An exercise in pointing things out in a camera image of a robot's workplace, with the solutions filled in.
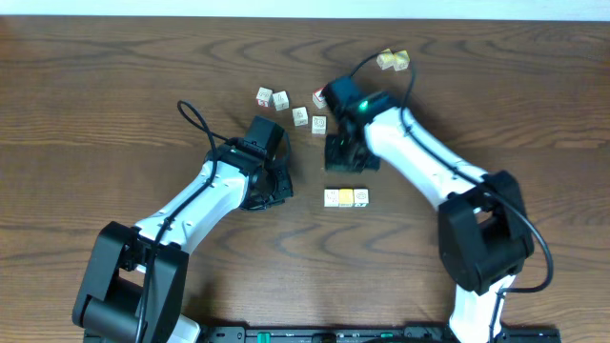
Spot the yellow K block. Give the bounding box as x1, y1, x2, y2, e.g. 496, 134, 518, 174
338, 189, 355, 207

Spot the yellow M airplane block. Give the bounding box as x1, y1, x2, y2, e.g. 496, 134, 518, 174
353, 189, 370, 207

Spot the green Z cat block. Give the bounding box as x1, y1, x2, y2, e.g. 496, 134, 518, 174
324, 189, 339, 208

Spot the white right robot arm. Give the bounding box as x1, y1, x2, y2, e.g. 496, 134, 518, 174
321, 76, 534, 342

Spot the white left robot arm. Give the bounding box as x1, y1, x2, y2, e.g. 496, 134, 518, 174
71, 116, 294, 342

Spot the cream block with brown print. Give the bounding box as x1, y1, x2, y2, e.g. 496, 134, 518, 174
312, 116, 327, 135

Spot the red A block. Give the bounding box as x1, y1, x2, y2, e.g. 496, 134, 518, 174
313, 88, 327, 109

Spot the cream block animal print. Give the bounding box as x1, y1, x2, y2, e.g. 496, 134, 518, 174
292, 107, 309, 127

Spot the cream block letter print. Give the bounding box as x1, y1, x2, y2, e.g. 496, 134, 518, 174
272, 91, 290, 111

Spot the cream block red side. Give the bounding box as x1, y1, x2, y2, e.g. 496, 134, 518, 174
255, 87, 274, 108

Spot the cream block near yellow block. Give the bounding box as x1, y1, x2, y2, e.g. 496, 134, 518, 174
376, 49, 395, 70

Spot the yellow block far corner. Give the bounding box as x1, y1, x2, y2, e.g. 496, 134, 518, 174
393, 50, 411, 71

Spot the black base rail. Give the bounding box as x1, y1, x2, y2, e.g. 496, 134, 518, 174
197, 325, 562, 343

